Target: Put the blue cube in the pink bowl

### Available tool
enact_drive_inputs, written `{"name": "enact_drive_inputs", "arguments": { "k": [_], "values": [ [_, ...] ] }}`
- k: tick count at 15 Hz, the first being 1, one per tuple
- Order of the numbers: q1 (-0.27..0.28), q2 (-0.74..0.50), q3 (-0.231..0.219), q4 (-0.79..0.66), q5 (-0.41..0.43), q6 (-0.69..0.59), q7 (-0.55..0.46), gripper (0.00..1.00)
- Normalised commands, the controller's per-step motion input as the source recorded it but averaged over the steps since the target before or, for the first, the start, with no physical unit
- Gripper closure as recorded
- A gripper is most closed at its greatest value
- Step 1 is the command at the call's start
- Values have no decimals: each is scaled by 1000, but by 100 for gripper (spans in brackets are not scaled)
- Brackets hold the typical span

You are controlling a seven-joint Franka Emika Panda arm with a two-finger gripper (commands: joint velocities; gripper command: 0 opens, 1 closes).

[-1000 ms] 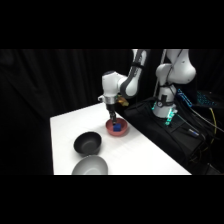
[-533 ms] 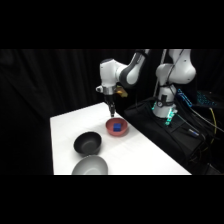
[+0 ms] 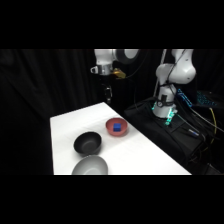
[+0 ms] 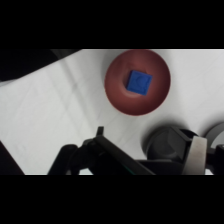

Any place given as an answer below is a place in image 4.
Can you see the blue cube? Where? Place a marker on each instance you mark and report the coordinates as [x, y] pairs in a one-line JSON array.
[[139, 82]]

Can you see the grey bowl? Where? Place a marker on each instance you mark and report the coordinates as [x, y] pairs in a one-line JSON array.
[[216, 133]]

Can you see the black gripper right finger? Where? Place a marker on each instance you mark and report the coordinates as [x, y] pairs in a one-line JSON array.
[[195, 156]]

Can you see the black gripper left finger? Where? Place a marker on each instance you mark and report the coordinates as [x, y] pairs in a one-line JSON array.
[[100, 160]]

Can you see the pink bowl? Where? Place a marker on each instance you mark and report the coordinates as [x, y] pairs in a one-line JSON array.
[[116, 90]]

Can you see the black bowl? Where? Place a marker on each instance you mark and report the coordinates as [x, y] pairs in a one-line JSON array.
[[161, 143]]

